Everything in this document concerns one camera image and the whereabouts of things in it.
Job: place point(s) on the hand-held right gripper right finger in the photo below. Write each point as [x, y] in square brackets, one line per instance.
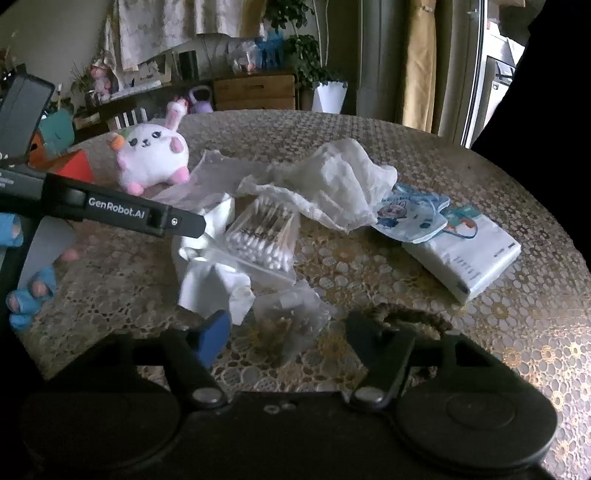
[364, 337]

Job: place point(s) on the blue toy figure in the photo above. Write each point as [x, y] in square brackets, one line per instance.
[271, 48]

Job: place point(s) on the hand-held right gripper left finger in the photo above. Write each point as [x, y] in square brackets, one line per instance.
[213, 337]

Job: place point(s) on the yellow curtain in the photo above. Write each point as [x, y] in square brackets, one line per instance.
[419, 64]

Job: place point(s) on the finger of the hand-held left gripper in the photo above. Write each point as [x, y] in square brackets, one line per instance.
[184, 221]

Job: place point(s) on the white bunny plush toy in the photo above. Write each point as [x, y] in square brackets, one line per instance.
[147, 157]

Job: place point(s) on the white router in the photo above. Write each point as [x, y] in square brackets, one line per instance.
[131, 117]

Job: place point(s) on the green potted plant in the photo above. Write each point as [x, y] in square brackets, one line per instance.
[302, 60]

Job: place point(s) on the wooden sideboard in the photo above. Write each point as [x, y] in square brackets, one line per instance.
[254, 92]

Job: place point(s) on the white tissue pack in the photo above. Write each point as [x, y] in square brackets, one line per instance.
[461, 263]

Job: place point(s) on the white planter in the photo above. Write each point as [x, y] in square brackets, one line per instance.
[330, 97]

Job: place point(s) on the photo frame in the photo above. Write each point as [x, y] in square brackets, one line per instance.
[152, 69]

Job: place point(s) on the white tissue paper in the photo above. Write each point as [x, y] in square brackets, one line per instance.
[207, 286]

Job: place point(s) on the pink doll figure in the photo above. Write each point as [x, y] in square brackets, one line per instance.
[100, 78]

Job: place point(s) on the white gauze cloth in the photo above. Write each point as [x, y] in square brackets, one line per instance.
[332, 180]

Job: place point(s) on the blue cartoon packet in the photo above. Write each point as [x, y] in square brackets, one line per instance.
[406, 217]

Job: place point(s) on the bag of cotton swabs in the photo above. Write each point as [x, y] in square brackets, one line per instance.
[263, 240]

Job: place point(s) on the person's left hand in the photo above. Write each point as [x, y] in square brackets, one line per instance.
[30, 295]

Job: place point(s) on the black cylinder speaker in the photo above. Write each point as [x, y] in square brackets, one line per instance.
[188, 64]

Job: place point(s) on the clear plastic jar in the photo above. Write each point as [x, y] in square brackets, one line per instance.
[243, 57]

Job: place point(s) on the hanging patterned cloth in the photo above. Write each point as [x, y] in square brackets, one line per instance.
[184, 23]

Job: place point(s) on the small clear plastic bag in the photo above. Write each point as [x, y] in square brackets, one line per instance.
[286, 323]

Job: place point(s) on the large clear plastic bag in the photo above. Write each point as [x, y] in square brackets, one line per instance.
[207, 170]

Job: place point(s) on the purple kettlebell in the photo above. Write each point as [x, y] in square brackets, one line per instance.
[203, 106]

